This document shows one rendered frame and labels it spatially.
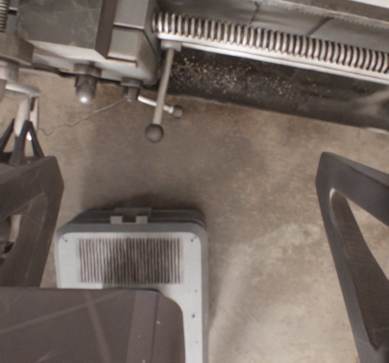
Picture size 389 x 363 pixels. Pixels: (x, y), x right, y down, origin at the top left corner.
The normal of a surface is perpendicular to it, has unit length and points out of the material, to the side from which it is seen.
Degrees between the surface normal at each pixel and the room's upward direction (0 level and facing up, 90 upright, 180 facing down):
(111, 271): 0
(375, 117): 0
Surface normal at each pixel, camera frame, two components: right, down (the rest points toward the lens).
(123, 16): 0.00, 0.10
